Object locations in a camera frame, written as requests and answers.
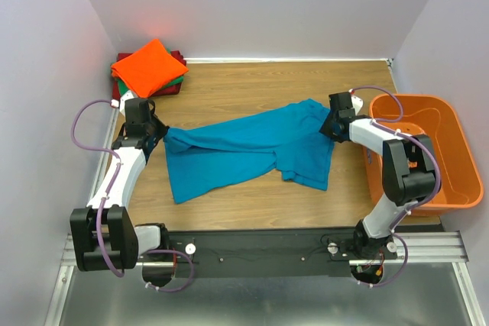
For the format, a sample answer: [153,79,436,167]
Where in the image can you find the blue t-shirt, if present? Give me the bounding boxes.
[164,99,334,204]

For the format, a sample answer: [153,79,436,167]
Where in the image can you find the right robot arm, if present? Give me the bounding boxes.
[319,89,442,259]

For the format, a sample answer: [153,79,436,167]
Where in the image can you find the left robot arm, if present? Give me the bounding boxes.
[70,95,169,277]

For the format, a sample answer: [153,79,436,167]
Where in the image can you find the green folded t-shirt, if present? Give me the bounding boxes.
[116,47,185,98]

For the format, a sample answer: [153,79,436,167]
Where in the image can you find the dark red folded t-shirt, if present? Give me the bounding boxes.
[111,49,187,102]

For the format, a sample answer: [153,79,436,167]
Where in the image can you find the orange folded t-shirt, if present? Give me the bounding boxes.
[111,39,189,98]

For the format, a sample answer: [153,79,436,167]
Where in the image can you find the orange plastic basket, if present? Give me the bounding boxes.
[385,94,484,216]

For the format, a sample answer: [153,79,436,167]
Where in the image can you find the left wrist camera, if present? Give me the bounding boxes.
[109,90,138,116]

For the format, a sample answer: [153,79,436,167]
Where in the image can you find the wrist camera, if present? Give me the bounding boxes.
[109,90,138,116]
[348,89,364,115]

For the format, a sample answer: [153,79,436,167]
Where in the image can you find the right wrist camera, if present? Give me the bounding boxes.
[348,89,364,115]

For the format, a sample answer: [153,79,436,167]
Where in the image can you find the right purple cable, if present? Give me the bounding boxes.
[349,85,442,289]

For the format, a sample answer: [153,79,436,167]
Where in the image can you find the purple cable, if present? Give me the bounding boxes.
[349,85,442,289]
[72,98,196,292]

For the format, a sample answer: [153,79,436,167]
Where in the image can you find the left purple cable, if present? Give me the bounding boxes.
[72,98,196,292]

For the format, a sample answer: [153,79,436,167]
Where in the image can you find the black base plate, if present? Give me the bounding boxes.
[125,226,398,279]

